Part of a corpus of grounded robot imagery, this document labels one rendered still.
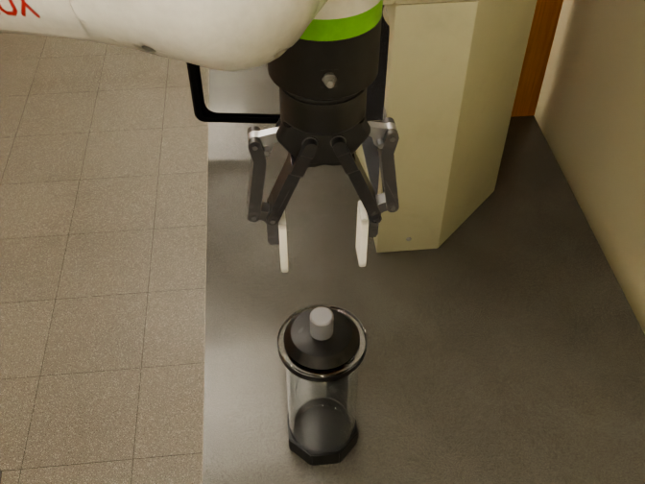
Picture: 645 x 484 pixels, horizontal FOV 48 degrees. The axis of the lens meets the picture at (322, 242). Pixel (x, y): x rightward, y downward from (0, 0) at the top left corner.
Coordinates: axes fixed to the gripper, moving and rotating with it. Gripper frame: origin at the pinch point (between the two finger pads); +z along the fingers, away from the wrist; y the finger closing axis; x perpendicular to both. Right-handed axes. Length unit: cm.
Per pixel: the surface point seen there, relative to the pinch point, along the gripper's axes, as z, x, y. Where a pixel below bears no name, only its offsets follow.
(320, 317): 12.2, 0.3, 0.3
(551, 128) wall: 40, -68, -56
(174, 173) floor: 134, -172, 41
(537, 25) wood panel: 18, -71, -49
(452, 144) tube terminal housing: 15.9, -34.2, -23.7
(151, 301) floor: 134, -107, 46
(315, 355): 15.2, 3.5, 1.2
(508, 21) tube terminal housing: 0, -42, -32
